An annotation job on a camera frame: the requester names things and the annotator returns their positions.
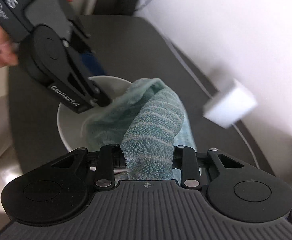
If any white ceramic bowl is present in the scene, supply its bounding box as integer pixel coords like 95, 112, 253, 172
57, 76, 131, 152

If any white cable on table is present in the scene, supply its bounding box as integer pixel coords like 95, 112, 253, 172
164, 36, 261, 167

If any white sponge block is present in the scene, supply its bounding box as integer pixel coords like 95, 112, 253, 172
203, 79, 258, 128

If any teal striped microfiber cloth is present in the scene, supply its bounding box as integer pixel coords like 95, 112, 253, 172
82, 78, 196, 181

